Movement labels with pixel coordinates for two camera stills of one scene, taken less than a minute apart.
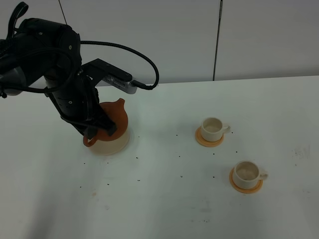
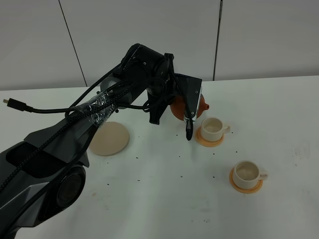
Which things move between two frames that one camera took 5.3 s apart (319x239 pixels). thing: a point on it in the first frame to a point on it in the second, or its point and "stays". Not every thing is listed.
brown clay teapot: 115,110 to 177,106
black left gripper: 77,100 to 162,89
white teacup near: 246,175 stays
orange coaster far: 202,141 stays
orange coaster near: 258,185 stays
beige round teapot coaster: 106,147 stays
